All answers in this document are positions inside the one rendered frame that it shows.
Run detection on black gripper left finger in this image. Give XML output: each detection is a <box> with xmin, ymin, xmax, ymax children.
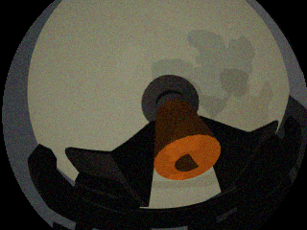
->
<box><xmin>65</xmin><ymin>120</ymin><xmax>156</xmax><ymax>207</ymax></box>

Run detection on orange knob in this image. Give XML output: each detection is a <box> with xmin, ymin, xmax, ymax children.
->
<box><xmin>153</xmin><ymin>100</ymin><xmax>222</xmax><ymax>180</ymax></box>

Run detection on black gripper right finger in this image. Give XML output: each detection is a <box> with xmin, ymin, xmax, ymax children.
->
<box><xmin>200</xmin><ymin>115</ymin><xmax>279</xmax><ymax>194</ymax></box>

